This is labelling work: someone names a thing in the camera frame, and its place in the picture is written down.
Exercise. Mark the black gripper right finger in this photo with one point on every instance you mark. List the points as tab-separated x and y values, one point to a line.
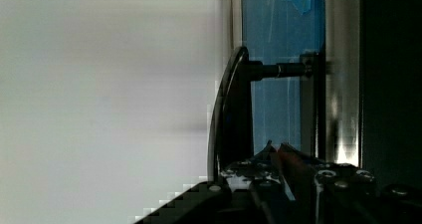
341	193

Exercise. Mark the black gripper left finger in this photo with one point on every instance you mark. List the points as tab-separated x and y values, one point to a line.
259	191

